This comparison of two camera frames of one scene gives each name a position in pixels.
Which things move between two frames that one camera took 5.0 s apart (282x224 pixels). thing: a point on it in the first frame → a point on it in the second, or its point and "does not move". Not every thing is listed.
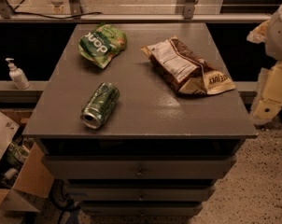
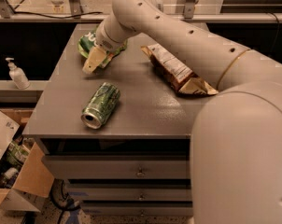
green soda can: [101, 105] does not move
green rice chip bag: [101, 44] does not move
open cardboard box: [18, 162] does not move
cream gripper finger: [274, 91] → [110, 35]
